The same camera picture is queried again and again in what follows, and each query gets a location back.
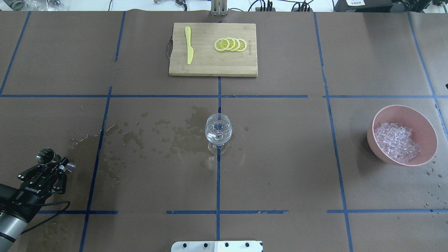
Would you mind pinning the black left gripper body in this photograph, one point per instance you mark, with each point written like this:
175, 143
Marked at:
21, 198

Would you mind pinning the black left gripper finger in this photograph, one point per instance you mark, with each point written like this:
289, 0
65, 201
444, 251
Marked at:
55, 178
37, 173

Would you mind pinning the steel double jigger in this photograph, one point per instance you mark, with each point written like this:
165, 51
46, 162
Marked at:
48, 157

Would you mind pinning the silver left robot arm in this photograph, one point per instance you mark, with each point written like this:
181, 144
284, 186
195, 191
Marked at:
11, 228

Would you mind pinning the clear wine glass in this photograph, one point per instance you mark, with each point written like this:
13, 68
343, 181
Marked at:
218, 132

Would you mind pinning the pile of clear ice cubes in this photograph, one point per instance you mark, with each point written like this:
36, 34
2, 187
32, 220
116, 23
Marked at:
397, 141

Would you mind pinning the bamboo cutting board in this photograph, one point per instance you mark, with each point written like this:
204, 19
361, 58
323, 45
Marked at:
209, 62

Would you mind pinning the yellow plastic knife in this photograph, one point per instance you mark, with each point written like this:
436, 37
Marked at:
190, 50

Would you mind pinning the pink plastic bowl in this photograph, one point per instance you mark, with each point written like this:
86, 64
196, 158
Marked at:
423, 133

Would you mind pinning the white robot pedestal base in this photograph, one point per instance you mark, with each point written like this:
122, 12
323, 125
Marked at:
218, 246

